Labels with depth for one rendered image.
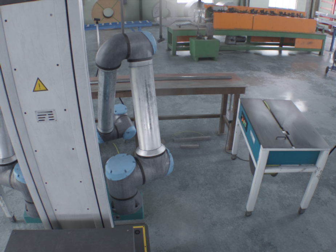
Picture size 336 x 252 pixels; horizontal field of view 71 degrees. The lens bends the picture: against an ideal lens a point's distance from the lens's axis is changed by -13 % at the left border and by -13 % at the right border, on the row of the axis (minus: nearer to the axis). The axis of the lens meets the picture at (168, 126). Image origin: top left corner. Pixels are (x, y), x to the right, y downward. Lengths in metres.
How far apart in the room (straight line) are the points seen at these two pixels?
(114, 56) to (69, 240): 0.79
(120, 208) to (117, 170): 0.22
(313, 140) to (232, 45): 5.87
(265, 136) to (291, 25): 6.74
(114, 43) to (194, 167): 1.97
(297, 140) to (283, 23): 6.53
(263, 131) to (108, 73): 1.35
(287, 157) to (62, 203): 1.60
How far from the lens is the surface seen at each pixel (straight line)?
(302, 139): 2.16
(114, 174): 1.24
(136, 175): 1.28
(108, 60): 1.13
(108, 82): 1.22
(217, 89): 2.75
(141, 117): 1.23
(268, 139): 2.04
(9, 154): 1.46
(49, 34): 0.90
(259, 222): 2.39
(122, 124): 1.54
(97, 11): 12.44
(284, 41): 9.42
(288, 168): 2.12
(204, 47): 6.62
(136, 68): 1.17
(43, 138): 1.05
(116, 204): 1.36
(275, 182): 2.83
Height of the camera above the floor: 1.75
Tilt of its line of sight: 29 degrees down
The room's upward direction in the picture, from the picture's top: straight up
